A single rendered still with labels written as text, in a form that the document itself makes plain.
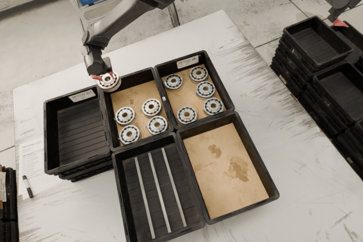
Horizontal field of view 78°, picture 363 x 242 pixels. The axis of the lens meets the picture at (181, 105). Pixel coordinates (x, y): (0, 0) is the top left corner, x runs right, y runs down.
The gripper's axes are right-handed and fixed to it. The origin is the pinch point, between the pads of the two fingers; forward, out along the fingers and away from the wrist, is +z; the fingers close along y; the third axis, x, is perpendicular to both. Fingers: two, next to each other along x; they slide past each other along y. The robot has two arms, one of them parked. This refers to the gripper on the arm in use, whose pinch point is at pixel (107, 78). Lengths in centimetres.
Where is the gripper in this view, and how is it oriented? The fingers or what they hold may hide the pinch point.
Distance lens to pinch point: 110.5
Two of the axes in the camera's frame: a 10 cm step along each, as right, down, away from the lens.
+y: 9.4, -3.3, 0.6
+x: -3.1, -8.1, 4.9
